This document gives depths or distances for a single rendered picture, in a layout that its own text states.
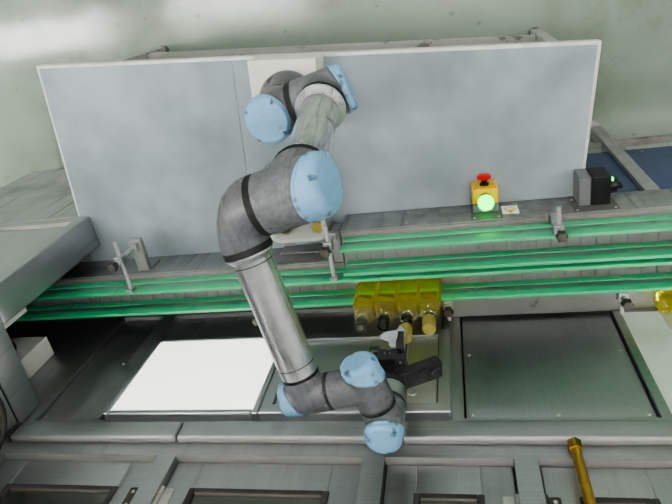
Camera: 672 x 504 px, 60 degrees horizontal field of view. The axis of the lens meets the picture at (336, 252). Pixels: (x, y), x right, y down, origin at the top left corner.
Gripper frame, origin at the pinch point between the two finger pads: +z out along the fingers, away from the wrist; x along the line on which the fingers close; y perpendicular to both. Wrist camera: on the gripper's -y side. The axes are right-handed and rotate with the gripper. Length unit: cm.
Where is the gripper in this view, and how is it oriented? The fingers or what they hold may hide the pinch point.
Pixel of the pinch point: (405, 336)
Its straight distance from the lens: 143.6
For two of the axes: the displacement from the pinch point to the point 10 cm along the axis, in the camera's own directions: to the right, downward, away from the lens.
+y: -9.7, 0.7, 2.2
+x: 1.6, 8.9, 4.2
